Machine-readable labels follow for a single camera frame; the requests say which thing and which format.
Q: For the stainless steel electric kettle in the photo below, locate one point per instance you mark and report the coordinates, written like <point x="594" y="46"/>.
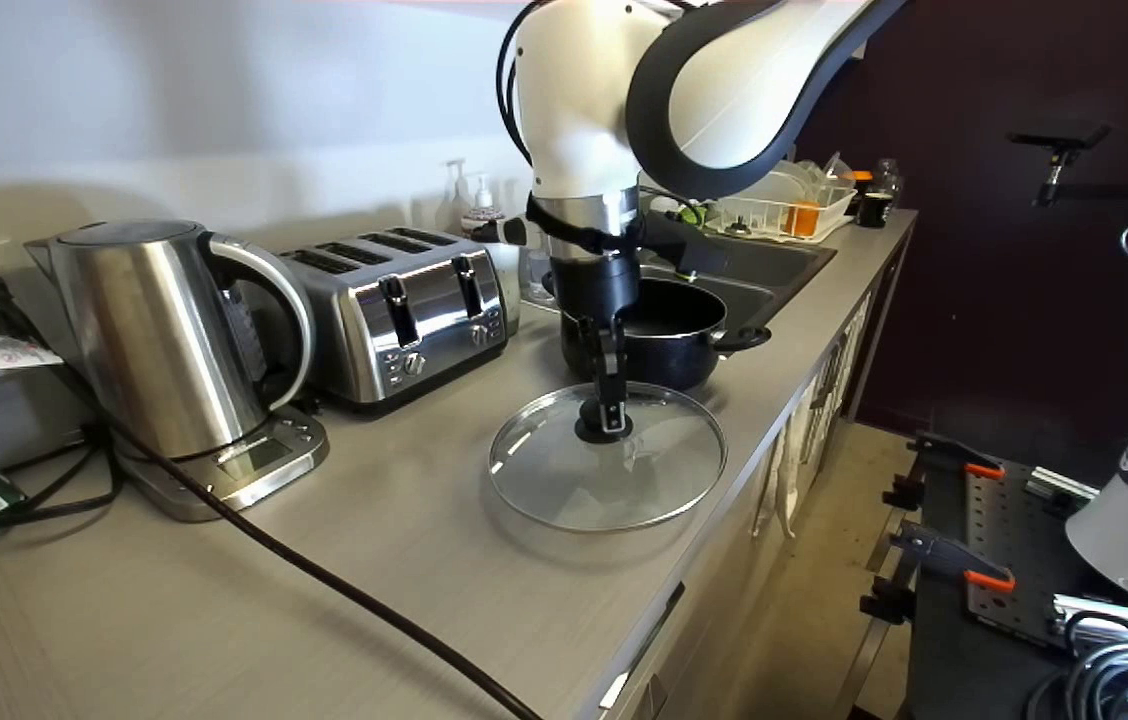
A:
<point x="144" y="341"/>

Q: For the stainless steel four-slot toaster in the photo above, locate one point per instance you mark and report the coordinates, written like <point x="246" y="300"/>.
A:
<point x="410" y="315"/>

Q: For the orange cup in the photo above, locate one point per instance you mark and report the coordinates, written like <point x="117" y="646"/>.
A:
<point x="806" y="216"/>

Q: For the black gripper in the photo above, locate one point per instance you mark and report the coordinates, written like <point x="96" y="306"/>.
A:
<point x="591" y="283"/>

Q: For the black cooking pot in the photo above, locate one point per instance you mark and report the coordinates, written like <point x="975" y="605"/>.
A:
<point x="678" y="333"/>

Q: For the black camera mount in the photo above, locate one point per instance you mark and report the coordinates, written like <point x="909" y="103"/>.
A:
<point x="1057" y="146"/>

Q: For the small black stand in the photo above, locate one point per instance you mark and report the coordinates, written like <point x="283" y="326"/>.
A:
<point x="873" y="206"/>

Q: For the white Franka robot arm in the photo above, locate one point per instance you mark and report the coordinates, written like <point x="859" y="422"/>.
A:
<point x="578" y="94"/>

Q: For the black perforated cart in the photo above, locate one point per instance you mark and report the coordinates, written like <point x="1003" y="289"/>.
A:
<point x="1019" y="533"/>

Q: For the glass pot lid black knob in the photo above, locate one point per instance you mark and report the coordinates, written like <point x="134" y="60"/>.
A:
<point x="619" y="466"/>

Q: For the orange black clamp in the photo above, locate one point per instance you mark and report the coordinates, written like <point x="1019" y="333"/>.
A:
<point x="970" y="577"/>
<point x="958" y="466"/>

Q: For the clear glass bottle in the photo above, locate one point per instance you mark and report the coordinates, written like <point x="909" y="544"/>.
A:
<point x="456" y="198"/>

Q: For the steel kettle base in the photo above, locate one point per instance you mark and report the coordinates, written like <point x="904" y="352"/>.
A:
<point x="264" y="460"/>

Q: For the white dish rack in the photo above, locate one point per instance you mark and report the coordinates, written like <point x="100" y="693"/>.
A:
<point x="778" y="192"/>

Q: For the dark kitchen sink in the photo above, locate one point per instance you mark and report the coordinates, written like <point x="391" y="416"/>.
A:
<point x="757" y="274"/>

